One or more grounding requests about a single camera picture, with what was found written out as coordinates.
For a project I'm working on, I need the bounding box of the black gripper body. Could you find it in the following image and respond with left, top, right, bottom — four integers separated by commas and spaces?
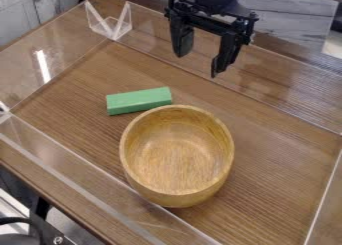
164, 0, 259, 45

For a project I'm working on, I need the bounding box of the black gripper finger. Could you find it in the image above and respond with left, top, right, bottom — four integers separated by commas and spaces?
169, 16, 193, 58
211, 34, 241, 78

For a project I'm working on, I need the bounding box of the green rectangular block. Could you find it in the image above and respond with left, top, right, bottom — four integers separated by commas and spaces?
105, 87, 172, 115

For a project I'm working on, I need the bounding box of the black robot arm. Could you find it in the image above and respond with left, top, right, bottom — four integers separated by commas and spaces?
164, 0, 259, 78

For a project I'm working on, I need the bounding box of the brown wooden bowl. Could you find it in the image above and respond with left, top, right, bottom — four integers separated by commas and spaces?
118, 105, 235, 208

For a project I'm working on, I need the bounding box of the clear acrylic tray wall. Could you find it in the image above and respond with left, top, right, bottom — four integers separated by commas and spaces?
0, 0, 342, 245

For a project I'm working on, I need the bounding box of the black table leg frame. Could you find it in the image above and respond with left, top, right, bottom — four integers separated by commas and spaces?
29, 197, 76, 245

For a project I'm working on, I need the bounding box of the black cable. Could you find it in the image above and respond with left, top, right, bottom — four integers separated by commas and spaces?
0, 216, 33, 237

